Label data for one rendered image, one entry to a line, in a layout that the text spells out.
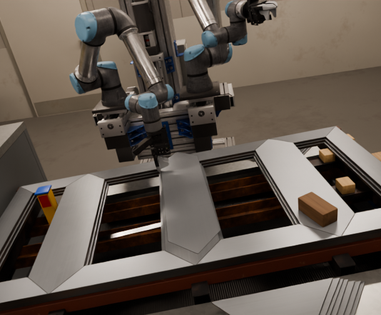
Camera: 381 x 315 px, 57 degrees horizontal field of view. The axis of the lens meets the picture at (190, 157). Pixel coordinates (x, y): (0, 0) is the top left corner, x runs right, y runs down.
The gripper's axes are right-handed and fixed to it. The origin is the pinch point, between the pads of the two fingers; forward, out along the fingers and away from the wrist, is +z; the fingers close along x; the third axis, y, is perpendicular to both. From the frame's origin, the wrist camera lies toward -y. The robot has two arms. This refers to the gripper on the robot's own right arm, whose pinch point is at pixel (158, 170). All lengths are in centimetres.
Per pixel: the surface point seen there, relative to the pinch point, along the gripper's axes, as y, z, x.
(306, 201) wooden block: 50, -5, -49
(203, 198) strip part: 17.1, 0.5, -28.1
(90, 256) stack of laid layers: -25, 2, -47
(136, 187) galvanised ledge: -15.2, 17.6, 18.5
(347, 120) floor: 187, 85, 189
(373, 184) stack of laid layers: 78, 1, -38
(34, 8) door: -156, -67, 409
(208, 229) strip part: 16.4, 0.4, -46.8
